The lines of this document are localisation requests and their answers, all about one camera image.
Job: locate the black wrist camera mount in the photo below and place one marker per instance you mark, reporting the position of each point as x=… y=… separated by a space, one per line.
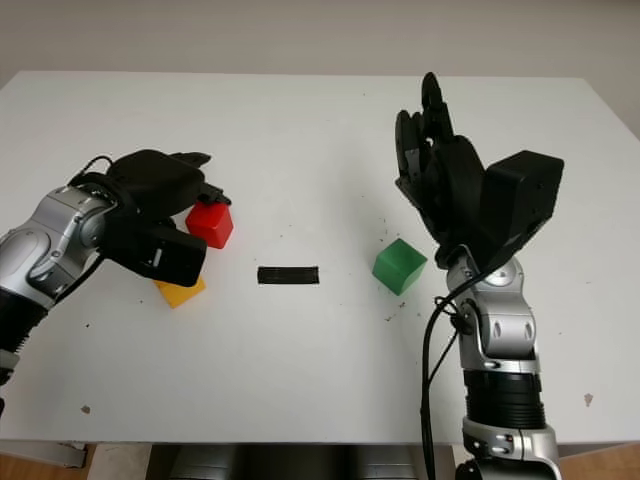
x=170 y=255
x=525 y=200

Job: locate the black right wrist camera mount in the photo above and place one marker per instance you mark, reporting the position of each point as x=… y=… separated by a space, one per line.
x=525 y=200

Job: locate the dark robot torso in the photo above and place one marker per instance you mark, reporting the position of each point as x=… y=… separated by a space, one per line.
x=300 y=462

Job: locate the black tape strip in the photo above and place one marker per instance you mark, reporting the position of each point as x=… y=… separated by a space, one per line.
x=289 y=276

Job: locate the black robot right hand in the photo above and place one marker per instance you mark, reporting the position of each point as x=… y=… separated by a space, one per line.
x=457 y=195

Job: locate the green cube block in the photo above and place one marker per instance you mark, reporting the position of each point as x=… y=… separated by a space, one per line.
x=400 y=265

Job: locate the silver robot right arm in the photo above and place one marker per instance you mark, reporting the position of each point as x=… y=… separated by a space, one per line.
x=505 y=335

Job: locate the red cube block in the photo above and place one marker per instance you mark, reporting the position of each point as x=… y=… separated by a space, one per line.
x=212 y=225

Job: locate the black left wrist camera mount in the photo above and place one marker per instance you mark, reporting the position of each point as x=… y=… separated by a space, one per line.
x=170 y=255

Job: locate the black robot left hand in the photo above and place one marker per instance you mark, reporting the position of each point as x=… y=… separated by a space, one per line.
x=155 y=180

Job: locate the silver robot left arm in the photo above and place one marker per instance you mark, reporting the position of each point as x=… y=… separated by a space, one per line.
x=45 y=240

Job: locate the grey metal table bracket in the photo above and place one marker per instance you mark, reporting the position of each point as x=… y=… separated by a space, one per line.
x=70 y=452

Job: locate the yellow cube block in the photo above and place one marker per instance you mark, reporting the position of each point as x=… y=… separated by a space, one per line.
x=180 y=295

